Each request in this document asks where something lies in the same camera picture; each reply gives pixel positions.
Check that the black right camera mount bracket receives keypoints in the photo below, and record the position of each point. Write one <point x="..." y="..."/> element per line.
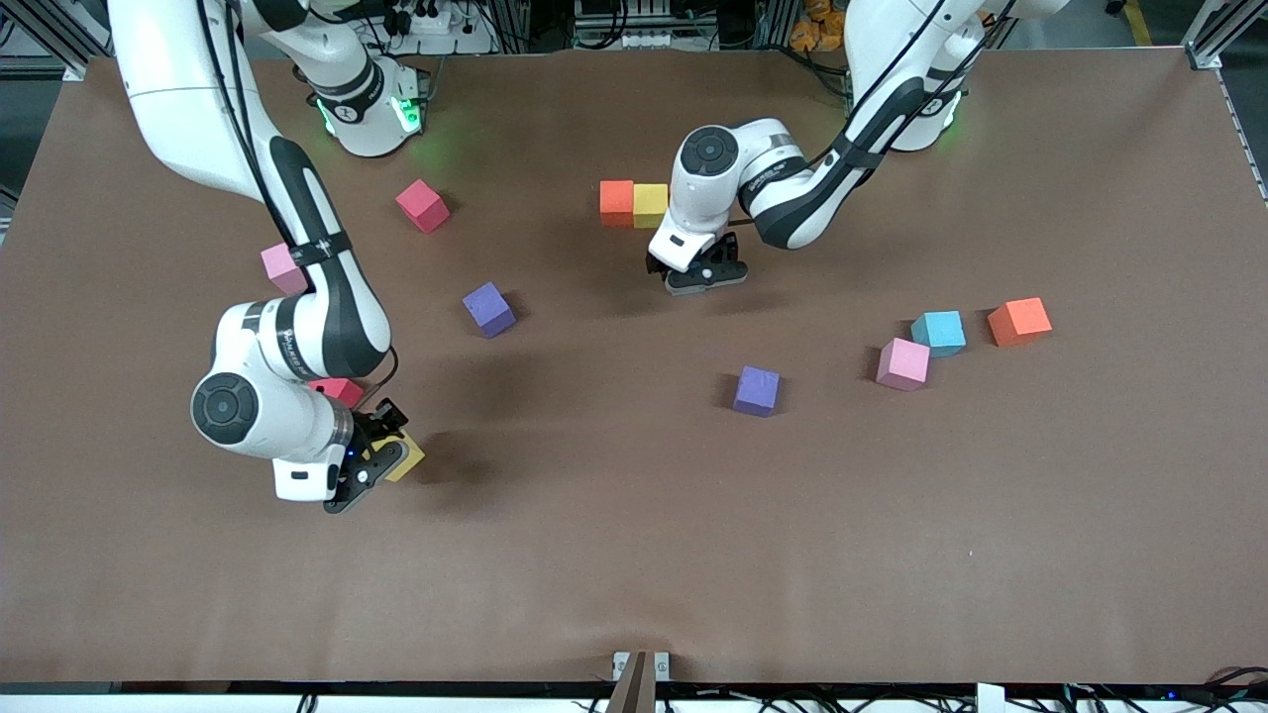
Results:
<point x="365" y="477"/>

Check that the red foam cube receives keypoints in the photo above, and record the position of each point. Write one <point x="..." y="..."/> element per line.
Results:
<point x="339" y="389"/>
<point x="422" y="206"/>

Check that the bag of orange items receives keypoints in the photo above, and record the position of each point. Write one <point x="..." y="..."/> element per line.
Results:
<point x="817" y="25"/>

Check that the yellow foam cube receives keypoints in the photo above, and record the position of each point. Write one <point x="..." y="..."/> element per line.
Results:
<point x="650" y="206"/>
<point x="412" y="458"/>

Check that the brown paper table cover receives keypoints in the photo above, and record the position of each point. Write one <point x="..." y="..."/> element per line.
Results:
<point x="634" y="555"/>

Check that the metal table clamp bracket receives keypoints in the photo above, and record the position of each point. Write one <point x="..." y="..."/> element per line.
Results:
<point x="642" y="678"/>

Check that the pink foam cube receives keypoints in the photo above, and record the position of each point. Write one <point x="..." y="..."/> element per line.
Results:
<point x="903" y="364"/>
<point x="279" y="267"/>

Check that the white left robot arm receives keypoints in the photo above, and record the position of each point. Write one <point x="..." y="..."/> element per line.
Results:
<point x="812" y="208"/>

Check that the blue foam cube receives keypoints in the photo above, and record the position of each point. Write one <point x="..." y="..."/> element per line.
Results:
<point x="938" y="333"/>

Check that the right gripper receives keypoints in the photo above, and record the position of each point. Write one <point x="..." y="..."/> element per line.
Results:
<point x="371" y="428"/>

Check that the aluminium frame profile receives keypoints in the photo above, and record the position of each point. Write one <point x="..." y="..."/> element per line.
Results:
<point x="72" y="70"/>
<point x="1223" y="30"/>

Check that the orange foam cube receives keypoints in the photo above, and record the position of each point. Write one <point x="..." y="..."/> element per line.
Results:
<point x="1019" y="321"/>
<point x="616" y="203"/>

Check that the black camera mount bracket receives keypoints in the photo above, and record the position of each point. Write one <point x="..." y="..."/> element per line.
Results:
<point x="365" y="477"/>
<point x="705" y="278"/>

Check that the purple foam cube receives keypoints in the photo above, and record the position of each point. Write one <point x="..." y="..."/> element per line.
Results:
<point x="757" y="391"/>
<point x="488" y="309"/>

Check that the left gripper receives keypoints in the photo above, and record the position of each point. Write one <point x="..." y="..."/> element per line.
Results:
<point x="726" y="248"/>

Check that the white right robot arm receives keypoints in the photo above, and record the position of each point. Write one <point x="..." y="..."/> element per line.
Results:
<point x="188" y="99"/>

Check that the black left camera mount bracket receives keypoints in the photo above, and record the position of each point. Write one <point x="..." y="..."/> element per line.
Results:
<point x="705" y="278"/>

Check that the white power strip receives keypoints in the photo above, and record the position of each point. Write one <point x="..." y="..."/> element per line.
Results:
<point x="624" y="40"/>
<point x="456" y="42"/>

